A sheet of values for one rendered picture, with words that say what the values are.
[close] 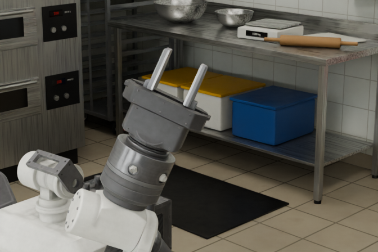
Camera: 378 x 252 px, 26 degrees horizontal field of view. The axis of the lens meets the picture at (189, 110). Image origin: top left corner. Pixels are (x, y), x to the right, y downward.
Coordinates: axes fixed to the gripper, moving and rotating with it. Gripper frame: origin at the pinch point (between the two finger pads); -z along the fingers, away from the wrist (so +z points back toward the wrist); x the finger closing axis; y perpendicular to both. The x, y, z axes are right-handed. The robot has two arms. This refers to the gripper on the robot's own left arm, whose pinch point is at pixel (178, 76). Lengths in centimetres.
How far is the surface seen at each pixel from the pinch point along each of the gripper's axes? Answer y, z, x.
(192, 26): 448, 36, 58
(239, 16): 438, 16, 30
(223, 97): 423, 68, 16
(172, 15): 447, 35, 73
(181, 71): 484, 73, 56
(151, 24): 451, 47, 85
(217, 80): 460, 64, 27
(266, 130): 399, 72, -18
